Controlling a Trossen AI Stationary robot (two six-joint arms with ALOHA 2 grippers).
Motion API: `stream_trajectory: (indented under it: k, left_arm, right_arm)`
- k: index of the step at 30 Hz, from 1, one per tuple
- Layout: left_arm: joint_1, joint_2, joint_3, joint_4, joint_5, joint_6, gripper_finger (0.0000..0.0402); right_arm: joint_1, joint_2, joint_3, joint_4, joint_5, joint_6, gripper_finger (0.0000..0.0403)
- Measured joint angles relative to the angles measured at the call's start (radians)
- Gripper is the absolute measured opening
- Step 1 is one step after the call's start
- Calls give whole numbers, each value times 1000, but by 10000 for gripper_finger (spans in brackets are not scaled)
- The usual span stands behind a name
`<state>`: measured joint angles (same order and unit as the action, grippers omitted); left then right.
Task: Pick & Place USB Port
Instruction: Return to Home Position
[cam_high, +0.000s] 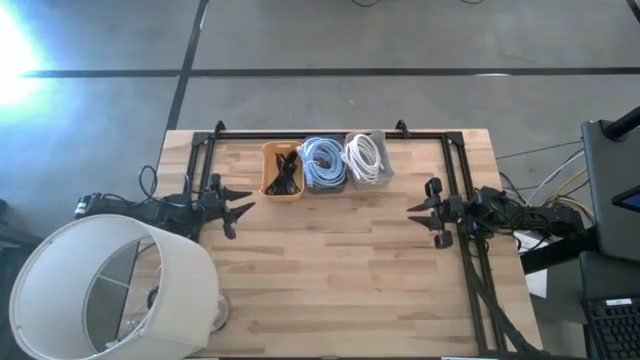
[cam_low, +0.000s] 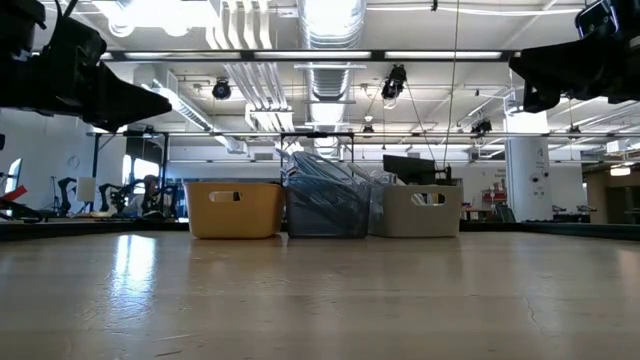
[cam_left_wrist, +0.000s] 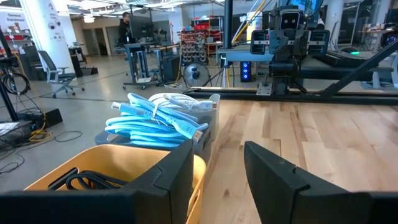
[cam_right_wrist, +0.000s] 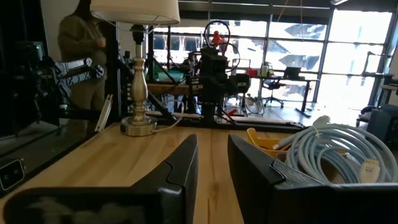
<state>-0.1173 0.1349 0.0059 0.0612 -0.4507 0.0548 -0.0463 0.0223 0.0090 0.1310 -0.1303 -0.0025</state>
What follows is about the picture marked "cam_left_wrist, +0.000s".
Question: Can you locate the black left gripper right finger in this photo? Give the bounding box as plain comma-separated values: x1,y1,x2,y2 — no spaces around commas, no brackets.
243,141,398,224

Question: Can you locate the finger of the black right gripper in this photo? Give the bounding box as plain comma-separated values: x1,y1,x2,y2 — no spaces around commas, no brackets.
307,29,331,56
250,30,269,55

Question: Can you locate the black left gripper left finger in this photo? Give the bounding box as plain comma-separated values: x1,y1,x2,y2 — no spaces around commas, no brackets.
0,139,195,224

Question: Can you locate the light blue cable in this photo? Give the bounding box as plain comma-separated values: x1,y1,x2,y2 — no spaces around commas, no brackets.
104,115,175,133
110,92,210,143
129,130,187,149

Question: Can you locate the thick black braided cable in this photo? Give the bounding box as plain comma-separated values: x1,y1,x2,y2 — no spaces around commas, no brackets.
48,167,130,191

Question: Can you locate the white cable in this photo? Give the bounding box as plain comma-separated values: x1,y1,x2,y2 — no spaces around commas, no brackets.
148,92,195,104
163,94,217,112

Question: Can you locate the computer tower blue light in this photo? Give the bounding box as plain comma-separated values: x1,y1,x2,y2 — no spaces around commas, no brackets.
239,61,252,83

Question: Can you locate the orange plastic bin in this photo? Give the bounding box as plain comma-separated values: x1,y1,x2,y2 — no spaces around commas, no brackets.
24,143,207,224

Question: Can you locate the red parts rack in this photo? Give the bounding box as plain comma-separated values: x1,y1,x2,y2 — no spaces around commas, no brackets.
180,29,208,65

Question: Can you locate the round floor fan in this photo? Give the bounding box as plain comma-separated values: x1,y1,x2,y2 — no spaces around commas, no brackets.
182,62,211,88

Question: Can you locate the dark grey plastic bin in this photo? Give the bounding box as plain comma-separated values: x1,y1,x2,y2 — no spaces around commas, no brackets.
94,124,215,166

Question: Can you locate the light grey plastic bin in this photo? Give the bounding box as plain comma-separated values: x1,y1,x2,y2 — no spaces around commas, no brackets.
186,93,221,141

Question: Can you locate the black computer monitor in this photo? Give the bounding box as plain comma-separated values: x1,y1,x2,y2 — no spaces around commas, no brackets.
129,14,155,40

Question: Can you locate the grey standing desk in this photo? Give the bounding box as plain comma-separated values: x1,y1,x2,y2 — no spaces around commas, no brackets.
123,42,164,91

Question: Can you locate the black floor power box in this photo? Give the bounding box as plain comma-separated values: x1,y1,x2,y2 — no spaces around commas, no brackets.
18,108,63,130

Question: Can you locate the person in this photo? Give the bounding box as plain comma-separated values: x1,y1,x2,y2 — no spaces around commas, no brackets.
118,11,132,45

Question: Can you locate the grey office chair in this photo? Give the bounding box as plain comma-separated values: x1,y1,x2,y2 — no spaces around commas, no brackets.
37,50,85,99

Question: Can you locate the white building pillar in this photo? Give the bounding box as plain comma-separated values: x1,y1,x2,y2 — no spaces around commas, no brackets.
19,0,75,75

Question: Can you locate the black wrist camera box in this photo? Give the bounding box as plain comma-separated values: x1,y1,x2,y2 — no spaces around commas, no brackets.
278,9,302,31

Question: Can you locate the black aluminium table frame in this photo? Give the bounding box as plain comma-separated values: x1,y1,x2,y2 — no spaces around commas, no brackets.
183,0,398,106

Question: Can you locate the yellow floor cable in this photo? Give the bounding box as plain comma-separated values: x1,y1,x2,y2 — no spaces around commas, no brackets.
28,123,53,143

